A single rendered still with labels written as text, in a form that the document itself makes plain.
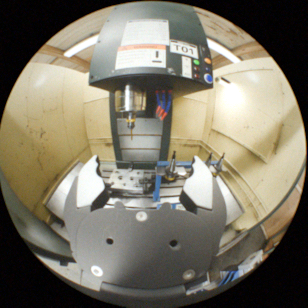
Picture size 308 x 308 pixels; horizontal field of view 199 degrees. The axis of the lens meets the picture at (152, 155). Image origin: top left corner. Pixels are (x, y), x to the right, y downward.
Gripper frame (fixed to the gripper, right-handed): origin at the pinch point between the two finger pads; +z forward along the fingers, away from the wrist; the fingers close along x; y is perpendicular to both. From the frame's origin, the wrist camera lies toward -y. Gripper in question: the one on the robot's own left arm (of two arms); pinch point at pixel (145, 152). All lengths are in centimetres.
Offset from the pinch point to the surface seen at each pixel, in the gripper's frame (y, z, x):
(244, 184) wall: 40, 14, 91
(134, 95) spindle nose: -12.5, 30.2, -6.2
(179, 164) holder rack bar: 22.4, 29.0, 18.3
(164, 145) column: 34, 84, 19
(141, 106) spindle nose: -7.3, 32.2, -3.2
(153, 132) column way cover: 18, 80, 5
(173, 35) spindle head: -38.2, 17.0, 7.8
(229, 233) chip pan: 79, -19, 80
